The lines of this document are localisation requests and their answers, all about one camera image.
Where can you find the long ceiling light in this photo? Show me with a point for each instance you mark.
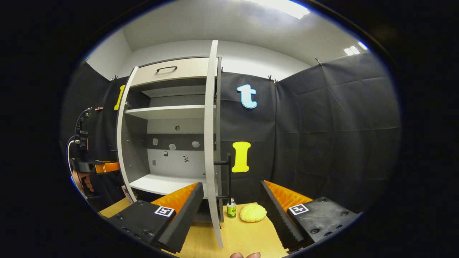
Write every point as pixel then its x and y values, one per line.
pixel 283 6

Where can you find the small ceiling light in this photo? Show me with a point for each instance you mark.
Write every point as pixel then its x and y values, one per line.
pixel 353 49

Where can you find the black backdrop cloth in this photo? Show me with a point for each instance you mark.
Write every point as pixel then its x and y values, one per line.
pixel 322 143

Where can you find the beige double-door shoe cabinet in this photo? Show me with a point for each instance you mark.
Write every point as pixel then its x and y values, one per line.
pixel 179 161

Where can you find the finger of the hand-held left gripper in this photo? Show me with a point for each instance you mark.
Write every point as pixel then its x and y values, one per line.
pixel 107 167

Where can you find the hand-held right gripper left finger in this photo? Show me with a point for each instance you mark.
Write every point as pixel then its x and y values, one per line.
pixel 186 218

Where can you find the beige cabinet door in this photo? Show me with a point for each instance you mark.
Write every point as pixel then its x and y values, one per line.
pixel 121 143
pixel 211 143

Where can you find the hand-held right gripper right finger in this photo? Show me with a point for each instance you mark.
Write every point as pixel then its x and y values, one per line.
pixel 278 222

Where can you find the beige cabinet drawer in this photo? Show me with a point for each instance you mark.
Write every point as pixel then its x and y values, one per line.
pixel 186 70

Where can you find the white cabinet shelf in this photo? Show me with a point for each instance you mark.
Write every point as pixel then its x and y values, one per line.
pixel 168 111
pixel 168 184

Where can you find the small green bottle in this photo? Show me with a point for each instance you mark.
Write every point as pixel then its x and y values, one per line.
pixel 231 209

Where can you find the yellow textured bun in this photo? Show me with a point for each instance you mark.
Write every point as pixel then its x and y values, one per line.
pixel 253 213

